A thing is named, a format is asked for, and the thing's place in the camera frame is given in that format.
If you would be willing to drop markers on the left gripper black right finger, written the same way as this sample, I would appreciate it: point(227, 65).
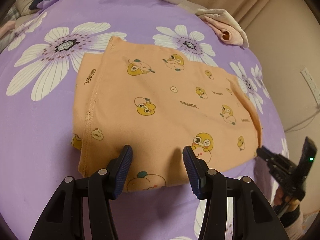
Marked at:
point(253, 216)

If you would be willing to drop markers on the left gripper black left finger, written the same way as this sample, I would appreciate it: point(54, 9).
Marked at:
point(62, 218)

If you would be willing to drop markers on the orange duck print baby shirt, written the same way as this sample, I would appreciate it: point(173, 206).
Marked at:
point(157, 101)

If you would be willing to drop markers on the folded pink and cream clothes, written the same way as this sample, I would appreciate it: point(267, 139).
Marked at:
point(226, 28)

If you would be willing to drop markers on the folded pink and grey clothes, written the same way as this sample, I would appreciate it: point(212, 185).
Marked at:
point(7, 34)

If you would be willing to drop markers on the person right hand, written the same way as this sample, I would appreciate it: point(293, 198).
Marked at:
point(279, 198)

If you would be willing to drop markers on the purple floral bed sheet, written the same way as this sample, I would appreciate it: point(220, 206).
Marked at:
point(36, 151)

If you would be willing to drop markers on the white wall power strip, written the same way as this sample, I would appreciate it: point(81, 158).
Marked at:
point(311, 84)

